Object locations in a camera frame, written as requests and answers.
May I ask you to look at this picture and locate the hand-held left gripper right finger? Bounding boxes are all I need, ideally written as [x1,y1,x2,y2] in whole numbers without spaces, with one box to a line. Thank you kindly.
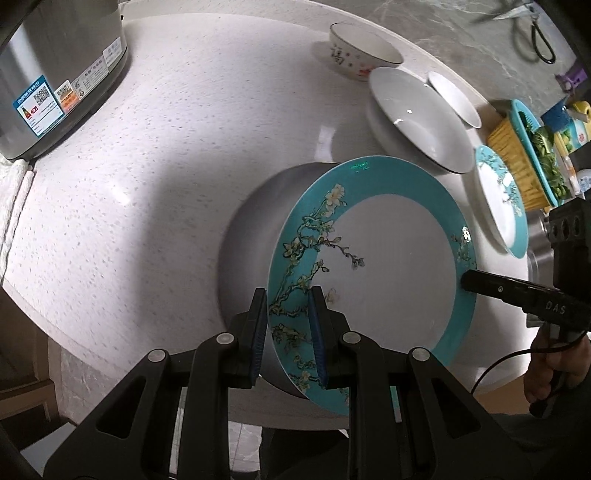
[306,286,532,480]

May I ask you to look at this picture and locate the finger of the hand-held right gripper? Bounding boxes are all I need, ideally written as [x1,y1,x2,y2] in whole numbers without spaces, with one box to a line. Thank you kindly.
[459,269,532,317]

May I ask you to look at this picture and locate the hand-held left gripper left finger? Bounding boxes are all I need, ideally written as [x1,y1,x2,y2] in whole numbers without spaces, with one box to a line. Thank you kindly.
[44,287,269,480]

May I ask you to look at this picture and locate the large teal floral plate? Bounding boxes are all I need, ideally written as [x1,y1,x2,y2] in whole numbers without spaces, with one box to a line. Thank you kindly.
[217,157,478,414]

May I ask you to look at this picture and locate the white bowl with red print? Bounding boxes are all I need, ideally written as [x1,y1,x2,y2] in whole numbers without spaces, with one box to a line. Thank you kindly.
[329,21,404,83]

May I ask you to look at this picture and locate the person's right hand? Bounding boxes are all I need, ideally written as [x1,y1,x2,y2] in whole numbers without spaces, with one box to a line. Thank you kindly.
[524,331,591,404]

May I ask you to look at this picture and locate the metal pot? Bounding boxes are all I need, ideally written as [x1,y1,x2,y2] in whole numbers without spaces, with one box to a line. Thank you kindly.
[526,209,556,288]

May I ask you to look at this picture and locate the small teal floral plate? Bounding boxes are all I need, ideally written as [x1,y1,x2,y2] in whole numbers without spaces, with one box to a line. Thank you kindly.
[474,144,530,260]

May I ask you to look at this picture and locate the green leafy vegetables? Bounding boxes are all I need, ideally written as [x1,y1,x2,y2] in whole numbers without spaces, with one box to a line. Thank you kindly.
[523,113,572,200]

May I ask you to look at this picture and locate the green labelled bottle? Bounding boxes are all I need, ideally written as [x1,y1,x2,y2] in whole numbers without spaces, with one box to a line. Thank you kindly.
[556,119,591,154]

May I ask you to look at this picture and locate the yellow and teal colander basket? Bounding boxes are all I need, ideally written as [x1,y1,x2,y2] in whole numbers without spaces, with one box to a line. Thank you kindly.
[486,99,562,211]

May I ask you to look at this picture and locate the blue sponge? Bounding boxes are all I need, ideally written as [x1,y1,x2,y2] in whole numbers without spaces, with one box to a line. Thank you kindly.
[541,99,574,135]

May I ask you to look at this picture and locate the purple plastic item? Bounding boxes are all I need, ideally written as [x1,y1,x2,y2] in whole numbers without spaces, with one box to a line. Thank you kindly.
[556,65,588,92]

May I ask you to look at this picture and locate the large white deep plate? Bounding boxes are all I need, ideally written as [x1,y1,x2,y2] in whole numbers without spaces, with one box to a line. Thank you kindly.
[366,66,476,175]

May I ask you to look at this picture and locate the small white saucer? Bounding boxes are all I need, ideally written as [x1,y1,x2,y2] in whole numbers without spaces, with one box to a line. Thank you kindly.
[427,71,483,129]

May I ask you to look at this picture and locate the wooden chair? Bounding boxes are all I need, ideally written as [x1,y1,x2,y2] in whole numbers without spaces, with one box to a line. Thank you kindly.
[0,285,63,446]

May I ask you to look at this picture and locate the white towel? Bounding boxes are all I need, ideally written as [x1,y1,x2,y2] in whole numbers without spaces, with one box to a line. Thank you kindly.
[0,159,36,274]

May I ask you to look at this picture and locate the stainless steel rice cooker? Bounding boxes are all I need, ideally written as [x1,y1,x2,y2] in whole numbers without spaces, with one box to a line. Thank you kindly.
[0,0,129,162]

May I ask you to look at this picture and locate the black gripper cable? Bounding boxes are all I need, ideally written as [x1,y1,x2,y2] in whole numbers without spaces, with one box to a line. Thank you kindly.
[470,348,555,396]

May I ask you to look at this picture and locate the black handled scissors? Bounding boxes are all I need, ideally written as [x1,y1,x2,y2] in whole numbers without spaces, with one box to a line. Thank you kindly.
[471,0,557,65]

